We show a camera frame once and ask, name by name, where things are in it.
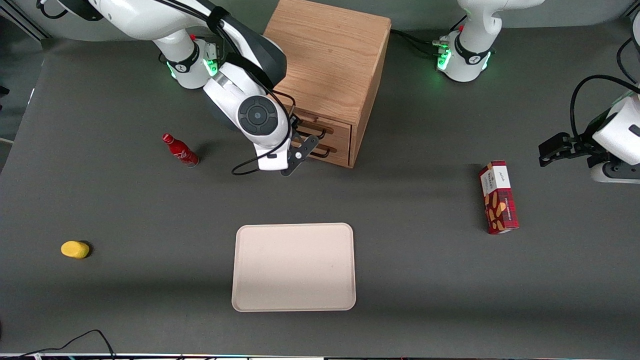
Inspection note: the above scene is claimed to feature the wooden drawer with slot grip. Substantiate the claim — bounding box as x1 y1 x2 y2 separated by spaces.
280 100 353 147

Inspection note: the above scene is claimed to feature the yellow lemon toy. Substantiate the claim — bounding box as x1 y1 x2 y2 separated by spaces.
60 240 91 260

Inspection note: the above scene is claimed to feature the black left base cable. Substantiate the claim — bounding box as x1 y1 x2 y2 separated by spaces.
392 29 443 49
400 35 447 57

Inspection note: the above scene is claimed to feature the beige plastic tray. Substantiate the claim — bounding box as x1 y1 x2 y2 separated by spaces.
231 222 357 313

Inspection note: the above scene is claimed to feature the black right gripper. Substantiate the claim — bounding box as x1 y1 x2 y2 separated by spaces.
281 115 319 177

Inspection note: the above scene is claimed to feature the thin black table-edge cable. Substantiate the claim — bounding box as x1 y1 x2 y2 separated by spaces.
17 329 117 360

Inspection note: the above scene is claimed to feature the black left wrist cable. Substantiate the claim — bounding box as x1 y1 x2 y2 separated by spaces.
570 75 640 141

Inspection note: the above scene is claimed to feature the oak wooden drawer cabinet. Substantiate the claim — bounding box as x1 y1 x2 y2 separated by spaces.
263 0 392 169

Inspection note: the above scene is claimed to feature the red cola bottle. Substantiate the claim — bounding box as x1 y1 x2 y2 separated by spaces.
162 132 200 167

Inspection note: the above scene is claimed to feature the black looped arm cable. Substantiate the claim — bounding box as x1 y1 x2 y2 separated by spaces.
616 37 640 84

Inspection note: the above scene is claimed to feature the grey metal frame rail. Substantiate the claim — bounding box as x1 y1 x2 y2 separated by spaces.
0 0 48 43

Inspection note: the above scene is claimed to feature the wooden drawer without slot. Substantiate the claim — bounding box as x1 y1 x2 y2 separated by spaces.
295 134 352 169

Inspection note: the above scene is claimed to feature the red plaid shortbread box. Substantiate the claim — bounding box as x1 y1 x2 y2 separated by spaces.
478 160 520 235

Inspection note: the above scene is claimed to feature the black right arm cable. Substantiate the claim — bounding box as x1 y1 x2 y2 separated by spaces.
37 0 301 177

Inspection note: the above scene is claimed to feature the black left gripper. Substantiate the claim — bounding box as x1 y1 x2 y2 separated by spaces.
538 132 611 169

